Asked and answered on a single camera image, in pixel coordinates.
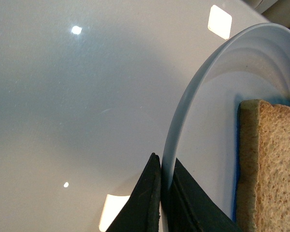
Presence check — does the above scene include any slice of brown bread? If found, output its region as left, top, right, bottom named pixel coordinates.
left=236, top=100, right=290, bottom=232

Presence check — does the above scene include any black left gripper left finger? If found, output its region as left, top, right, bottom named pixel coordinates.
left=107, top=153, right=161, bottom=232

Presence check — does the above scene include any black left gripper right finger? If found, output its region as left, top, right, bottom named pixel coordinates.
left=163, top=158, right=241, bottom=232

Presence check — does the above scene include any light blue round plate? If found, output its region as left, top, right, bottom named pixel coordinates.
left=161, top=23, right=290, bottom=219

